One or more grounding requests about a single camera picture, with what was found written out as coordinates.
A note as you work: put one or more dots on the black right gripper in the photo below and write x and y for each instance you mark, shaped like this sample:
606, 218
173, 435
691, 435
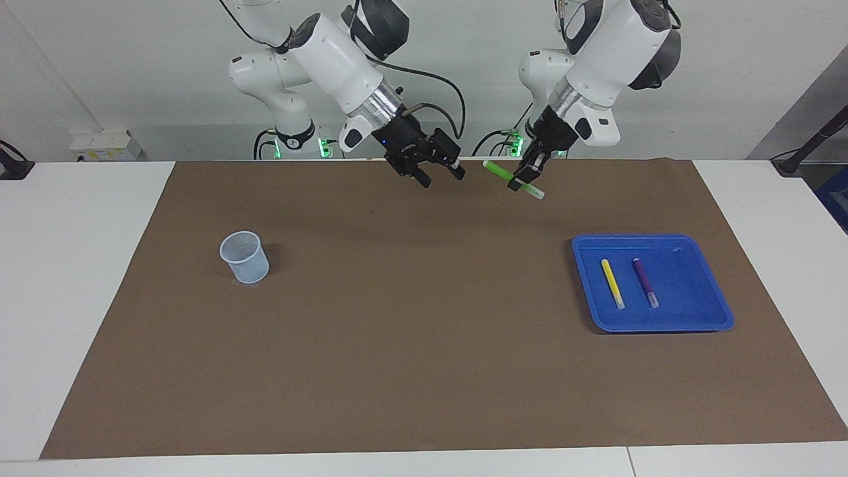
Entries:
405, 142

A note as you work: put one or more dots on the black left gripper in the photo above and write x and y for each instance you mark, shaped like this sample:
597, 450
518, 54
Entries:
553, 132

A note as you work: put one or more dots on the green pen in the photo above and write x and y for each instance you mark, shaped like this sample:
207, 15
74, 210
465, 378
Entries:
498, 171

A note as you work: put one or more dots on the yellow pen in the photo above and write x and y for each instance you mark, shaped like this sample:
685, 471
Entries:
613, 285

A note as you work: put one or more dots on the purple pen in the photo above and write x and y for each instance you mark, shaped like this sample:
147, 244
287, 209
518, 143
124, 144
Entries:
644, 281

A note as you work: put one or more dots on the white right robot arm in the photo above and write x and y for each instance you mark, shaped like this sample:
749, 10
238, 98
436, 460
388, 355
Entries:
331, 53

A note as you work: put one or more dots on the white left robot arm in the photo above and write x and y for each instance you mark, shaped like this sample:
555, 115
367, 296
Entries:
616, 46

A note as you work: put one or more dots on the blue plastic tray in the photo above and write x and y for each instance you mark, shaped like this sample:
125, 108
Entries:
689, 291

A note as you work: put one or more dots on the brown table mat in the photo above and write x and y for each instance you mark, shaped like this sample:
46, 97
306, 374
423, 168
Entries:
424, 331

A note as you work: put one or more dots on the pale blue mesh pen cup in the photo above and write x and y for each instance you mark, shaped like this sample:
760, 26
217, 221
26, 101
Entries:
248, 268

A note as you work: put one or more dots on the black stand pole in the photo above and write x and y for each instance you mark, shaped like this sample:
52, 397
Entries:
788, 165

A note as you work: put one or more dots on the blue bin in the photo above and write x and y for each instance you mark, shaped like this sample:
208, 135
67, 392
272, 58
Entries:
836, 199

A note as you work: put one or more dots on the white power strip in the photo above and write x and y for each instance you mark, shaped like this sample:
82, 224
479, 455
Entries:
106, 146

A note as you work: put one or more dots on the black clamp mount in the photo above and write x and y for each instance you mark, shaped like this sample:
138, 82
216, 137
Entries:
13, 169

